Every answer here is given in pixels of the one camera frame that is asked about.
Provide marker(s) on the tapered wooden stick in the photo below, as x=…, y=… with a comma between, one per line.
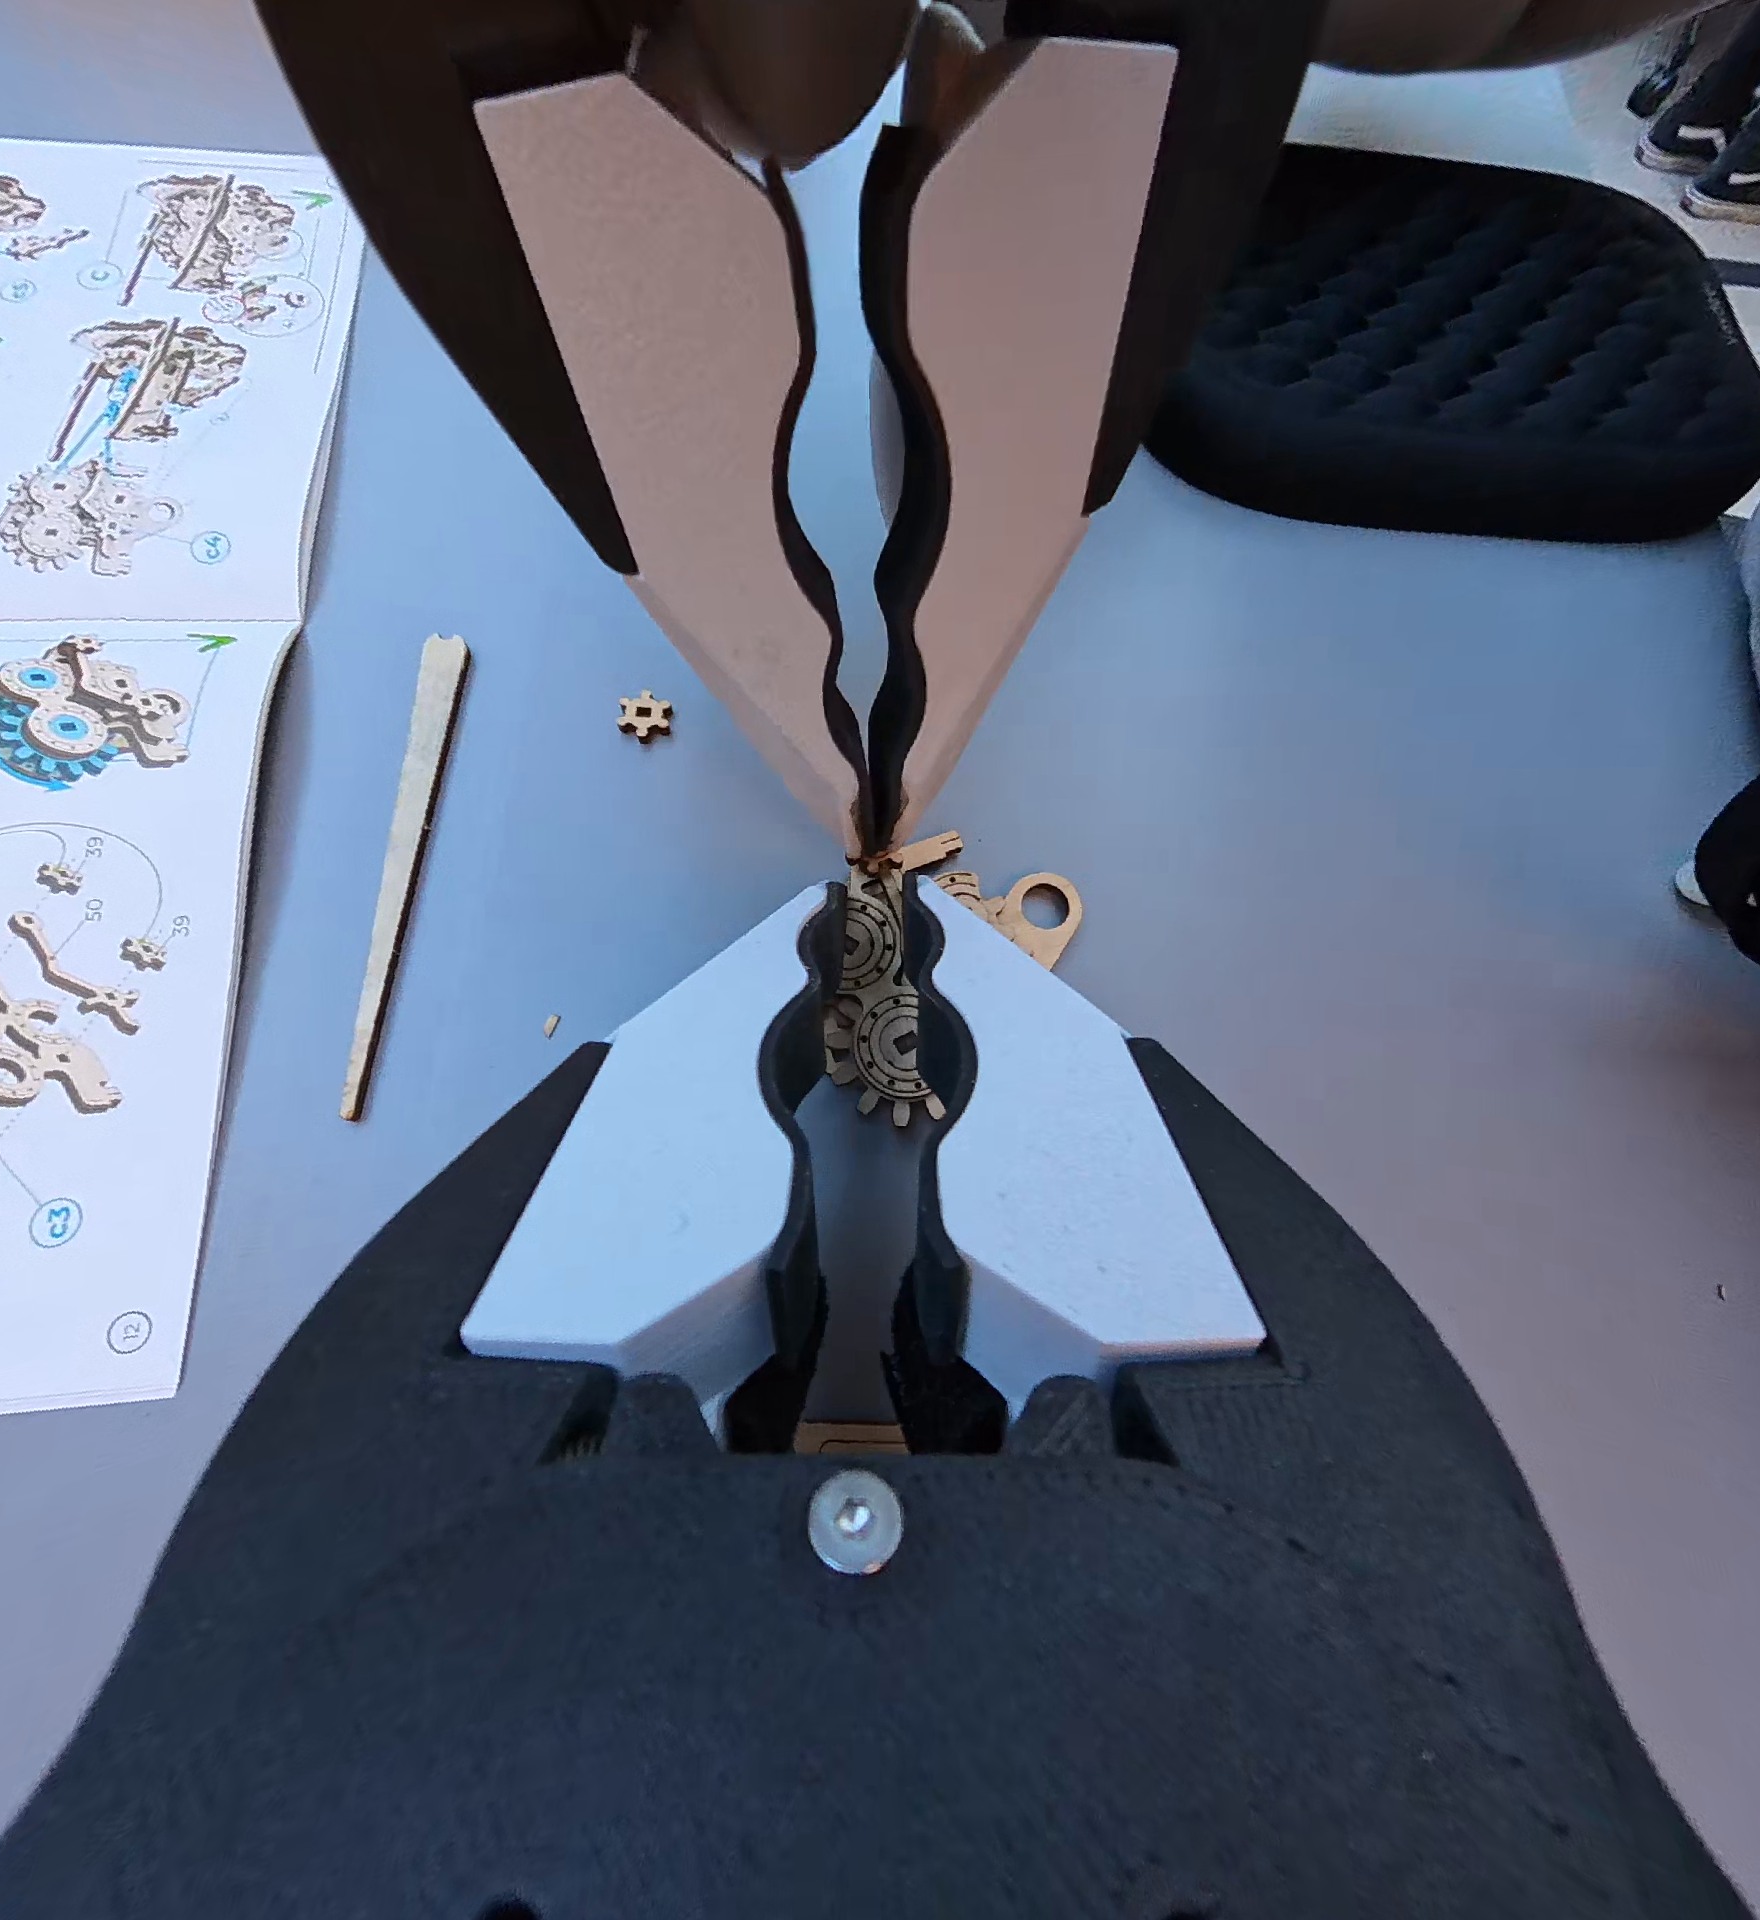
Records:
x=409, y=871

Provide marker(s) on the white instruction booklet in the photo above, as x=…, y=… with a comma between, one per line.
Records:
x=190, y=1305

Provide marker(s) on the small wooden gear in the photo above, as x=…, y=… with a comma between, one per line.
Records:
x=647, y=717

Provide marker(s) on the wooden gear assembly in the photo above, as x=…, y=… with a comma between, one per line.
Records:
x=895, y=1034

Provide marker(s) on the grey desk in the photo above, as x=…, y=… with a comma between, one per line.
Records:
x=1345, y=900

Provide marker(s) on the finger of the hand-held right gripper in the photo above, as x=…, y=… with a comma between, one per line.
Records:
x=640, y=331
x=1045, y=300

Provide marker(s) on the black chair seat cushion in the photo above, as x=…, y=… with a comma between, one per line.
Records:
x=1420, y=344

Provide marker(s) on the wooden laser-cut parts sheet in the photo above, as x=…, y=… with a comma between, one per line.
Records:
x=850, y=1436

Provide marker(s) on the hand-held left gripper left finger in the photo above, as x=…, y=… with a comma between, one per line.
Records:
x=640, y=1200

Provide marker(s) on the small white object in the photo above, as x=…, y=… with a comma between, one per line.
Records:
x=1693, y=883

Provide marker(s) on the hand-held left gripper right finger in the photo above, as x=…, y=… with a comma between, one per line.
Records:
x=1104, y=1200

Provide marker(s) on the person's right hand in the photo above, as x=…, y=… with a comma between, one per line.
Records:
x=790, y=74

